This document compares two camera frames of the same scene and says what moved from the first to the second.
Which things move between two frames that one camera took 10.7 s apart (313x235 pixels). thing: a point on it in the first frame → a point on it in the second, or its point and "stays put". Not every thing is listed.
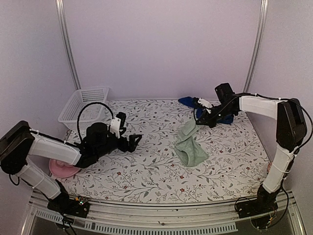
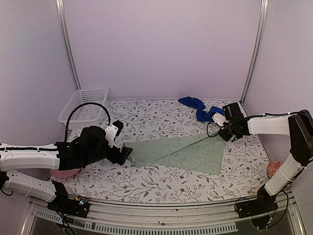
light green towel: x=190 y=153 → x=202 y=154
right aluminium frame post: x=260 y=33 stays put
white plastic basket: x=91 y=114 stays put
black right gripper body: x=224 y=110 → x=230 y=130
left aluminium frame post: x=70 y=53 stays put
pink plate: x=60 y=169 stays put
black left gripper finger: x=122 y=116 → x=125 y=151
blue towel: x=189 y=102 stays put
